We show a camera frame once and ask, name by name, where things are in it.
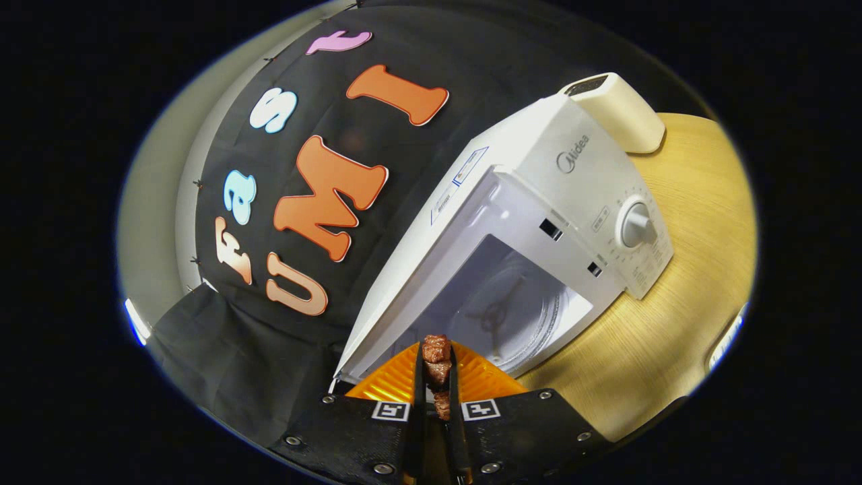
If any white microwave oven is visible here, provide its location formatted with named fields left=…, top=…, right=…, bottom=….
left=330, top=91, right=674, bottom=395

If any brown meat skewer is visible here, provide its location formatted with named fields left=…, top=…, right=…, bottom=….
left=421, top=334, right=453, bottom=422

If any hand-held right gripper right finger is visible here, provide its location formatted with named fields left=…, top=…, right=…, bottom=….
left=448, top=342, right=610, bottom=485

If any white toaster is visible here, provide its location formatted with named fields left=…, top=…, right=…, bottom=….
left=558, top=72, right=667, bottom=154

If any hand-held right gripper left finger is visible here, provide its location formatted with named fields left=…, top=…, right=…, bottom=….
left=269, top=342, right=426, bottom=485

